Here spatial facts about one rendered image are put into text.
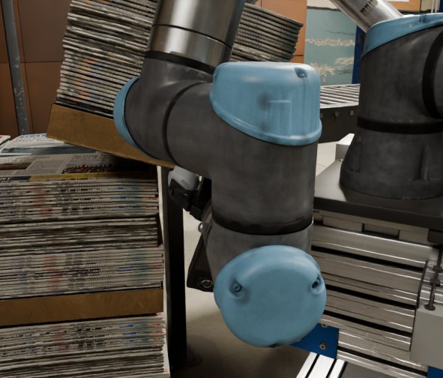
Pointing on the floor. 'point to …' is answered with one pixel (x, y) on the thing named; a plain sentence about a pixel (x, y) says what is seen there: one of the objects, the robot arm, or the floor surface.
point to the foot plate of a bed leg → (185, 361)
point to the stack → (63, 256)
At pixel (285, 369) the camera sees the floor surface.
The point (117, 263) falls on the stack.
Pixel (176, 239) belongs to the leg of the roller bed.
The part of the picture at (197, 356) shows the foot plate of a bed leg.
